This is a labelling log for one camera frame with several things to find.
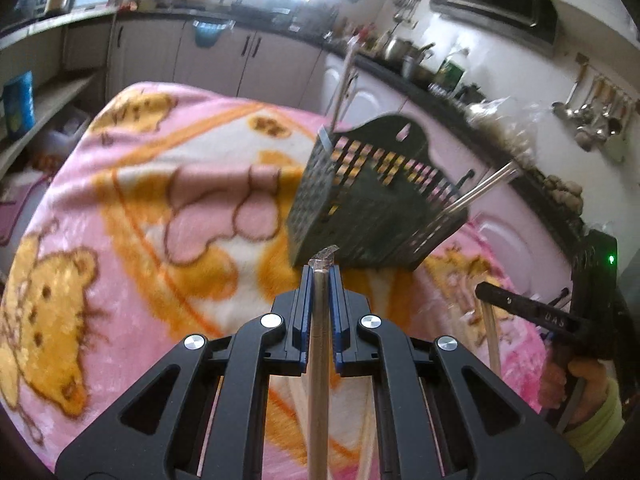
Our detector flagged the chopsticks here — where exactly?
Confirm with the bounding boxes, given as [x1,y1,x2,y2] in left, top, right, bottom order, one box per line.
[307,245,338,480]
[480,301,502,378]

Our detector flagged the right hand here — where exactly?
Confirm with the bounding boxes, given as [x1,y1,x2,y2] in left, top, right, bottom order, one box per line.
[538,350,624,437]

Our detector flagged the dark green utensil basket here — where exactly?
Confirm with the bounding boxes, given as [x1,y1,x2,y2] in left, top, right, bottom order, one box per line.
[288,114,469,270]

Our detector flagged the wrapped chopsticks right compartment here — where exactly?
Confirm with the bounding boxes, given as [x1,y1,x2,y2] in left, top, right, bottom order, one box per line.
[442,160,522,216]

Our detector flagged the wrapped chopsticks compartment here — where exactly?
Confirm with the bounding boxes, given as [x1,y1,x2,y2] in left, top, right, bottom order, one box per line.
[329,36,360,133]
[442,160,522,216]

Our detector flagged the plastic bag of food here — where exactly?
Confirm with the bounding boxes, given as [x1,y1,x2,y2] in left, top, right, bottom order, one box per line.
[464,96,544,168]

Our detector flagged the hanging steel ladle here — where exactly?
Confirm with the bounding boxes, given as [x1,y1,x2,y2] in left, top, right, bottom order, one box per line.
[551,63,588,120]

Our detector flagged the green label oil bottle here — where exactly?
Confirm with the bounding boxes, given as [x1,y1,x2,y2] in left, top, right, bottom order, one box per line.
[434,48,470,92]

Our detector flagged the steel cooking pot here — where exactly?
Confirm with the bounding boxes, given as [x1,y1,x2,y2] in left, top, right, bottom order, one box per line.
[380,36,435,63]

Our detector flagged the wrapped chopsticks left compartment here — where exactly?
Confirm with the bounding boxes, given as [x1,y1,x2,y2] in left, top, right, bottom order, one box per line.
[329,36,360,133]

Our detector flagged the blue hanging bowl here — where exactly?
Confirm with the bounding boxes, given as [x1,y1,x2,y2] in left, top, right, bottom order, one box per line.
[192,20,235,49]

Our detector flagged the blue cup on shelf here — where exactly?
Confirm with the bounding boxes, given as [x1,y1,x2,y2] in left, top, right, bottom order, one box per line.
[1,70,36,140]

